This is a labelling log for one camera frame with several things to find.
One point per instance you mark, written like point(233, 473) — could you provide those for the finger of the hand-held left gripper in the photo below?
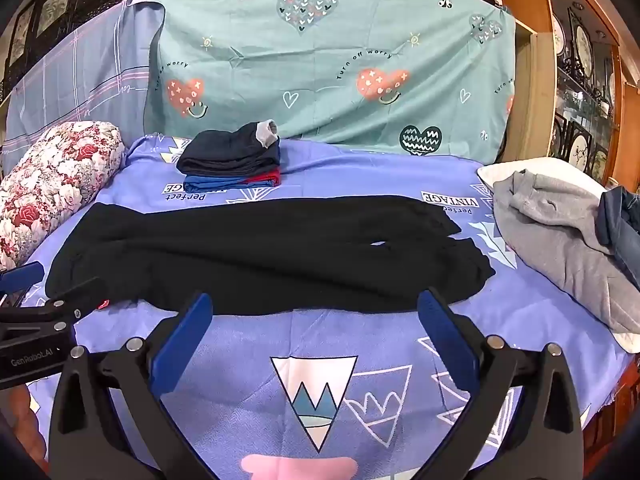
point(60, 307)
point(22, 276)

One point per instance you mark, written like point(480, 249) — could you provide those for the teal heart printed sheet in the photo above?
point(325, 60)

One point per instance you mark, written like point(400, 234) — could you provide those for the grey-blue plaid sheet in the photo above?
point(75, 85)

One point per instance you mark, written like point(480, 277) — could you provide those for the blue jeans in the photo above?
point(625, 230)

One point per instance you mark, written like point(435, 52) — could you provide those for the folded blue garment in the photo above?
point(210, 183)

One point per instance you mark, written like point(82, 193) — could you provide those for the folded dark navy garment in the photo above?
point(225, 155)

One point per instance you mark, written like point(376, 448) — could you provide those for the grey sweatshirt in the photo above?
point(555, 230)

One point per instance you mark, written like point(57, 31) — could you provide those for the floral bolster pillow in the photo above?
point(55, 175)

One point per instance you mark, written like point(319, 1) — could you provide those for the white pillow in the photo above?
point(530, 167)

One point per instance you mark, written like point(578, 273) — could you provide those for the wooden display cabinet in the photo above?
point(520, 0)

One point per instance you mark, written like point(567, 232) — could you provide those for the black pants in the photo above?
point(250, 260)

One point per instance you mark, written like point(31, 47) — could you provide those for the person's left hand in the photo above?
point(22, 420)

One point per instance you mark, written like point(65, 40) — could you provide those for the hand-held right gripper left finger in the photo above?
point(185, 340)

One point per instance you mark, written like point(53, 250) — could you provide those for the folded red garment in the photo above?
point(267, 178)

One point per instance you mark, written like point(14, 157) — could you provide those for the decorative plate on stand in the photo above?
point(558, 35)
point(580, 149)
point(583, 45)
point(600, 160)

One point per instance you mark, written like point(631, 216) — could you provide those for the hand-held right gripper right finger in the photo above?
point(445, 340)

